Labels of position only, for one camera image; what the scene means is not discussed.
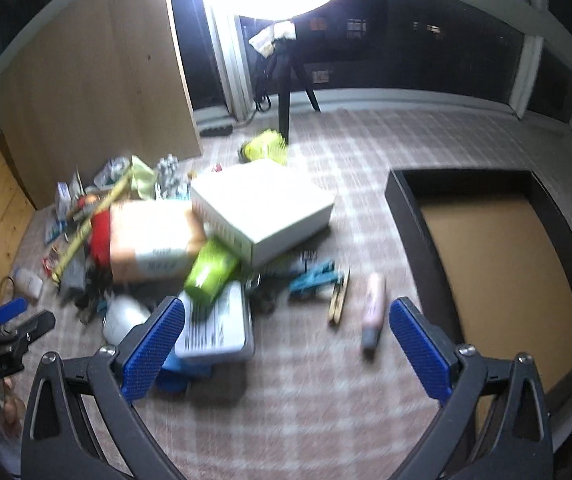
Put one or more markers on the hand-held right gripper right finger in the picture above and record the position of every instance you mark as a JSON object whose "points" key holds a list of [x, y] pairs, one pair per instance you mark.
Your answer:
{"points": [[420, 350]]}

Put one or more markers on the pink tube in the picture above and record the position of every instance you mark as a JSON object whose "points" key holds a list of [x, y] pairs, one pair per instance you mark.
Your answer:
{"points": [[373, 305]]}

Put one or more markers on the small white charger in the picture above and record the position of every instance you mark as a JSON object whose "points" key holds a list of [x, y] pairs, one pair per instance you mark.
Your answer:
{"points": [[28, 282]]}

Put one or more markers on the grey metal tin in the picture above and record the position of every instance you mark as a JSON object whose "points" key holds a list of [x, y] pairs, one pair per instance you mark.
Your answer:
{"points": [[216, 327]]}

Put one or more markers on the yellow tape measure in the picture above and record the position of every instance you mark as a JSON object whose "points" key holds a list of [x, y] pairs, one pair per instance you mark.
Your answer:
{"points": [[91, 227]]}

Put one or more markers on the white box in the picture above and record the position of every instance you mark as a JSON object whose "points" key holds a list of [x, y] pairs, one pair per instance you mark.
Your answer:
{"points": [[256, 205]]}

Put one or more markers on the green tube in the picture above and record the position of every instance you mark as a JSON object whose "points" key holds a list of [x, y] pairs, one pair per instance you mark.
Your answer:
{"points": [[211, 272]]}

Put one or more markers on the black power strip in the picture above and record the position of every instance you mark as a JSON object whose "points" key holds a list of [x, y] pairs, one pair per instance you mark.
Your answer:
{"points": [[216, 130]]}

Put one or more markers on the light green packet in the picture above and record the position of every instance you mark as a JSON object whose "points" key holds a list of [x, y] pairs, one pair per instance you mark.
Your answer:
{"points": [[141, 177]]}

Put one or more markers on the white cloth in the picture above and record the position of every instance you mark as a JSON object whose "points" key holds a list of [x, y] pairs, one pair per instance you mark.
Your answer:
{"points": [[271, 37]]}

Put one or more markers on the yellow shuttlecock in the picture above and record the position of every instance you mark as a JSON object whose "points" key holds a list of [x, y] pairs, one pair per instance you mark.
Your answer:
{"points": [[263, 149]]}

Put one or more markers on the blue plastic piece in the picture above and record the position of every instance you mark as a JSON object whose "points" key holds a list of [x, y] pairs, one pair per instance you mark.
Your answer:
{"points": [[181, 377]]}

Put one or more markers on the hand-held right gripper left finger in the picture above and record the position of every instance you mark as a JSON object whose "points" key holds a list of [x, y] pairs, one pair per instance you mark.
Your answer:
{"points": [[153, 347]]}

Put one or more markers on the silver foil packets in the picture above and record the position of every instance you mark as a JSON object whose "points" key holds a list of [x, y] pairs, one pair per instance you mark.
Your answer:
{"points": [[168, 175]]}

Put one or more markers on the plaid cloth desktop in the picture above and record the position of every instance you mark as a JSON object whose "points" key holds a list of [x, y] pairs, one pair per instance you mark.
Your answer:
{"points": [[316, 400]]}

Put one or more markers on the orange tissue pack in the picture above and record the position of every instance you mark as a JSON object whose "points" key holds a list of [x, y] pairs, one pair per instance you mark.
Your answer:
{"points": [[151, 235]]}

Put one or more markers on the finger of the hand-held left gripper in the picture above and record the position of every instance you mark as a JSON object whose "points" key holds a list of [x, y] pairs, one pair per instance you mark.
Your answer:
{"points": [[11, 309], [36, 325]]}

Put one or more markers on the light wooden board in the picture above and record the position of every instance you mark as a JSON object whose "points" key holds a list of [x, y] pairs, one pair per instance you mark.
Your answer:
{"points": [[96, 85]]}

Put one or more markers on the white window frame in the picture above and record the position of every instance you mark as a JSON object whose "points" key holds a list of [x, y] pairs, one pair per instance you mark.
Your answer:
{"points": [[530, 60]]}

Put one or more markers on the white plug adapter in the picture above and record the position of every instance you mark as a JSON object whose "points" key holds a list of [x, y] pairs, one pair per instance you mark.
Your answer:
{"points": [[123, 317]]}

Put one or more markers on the wooden clothespin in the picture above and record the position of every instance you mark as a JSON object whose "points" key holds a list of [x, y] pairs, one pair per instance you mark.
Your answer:
{"points": [[338, 300]]}

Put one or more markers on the black storage tray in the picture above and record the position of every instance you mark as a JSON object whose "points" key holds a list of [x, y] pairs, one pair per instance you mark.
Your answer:
{"points": [[490, 270]]}

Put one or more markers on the red pouch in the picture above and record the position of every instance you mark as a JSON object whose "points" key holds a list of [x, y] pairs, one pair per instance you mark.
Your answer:
{"points": [[100, 240]]}

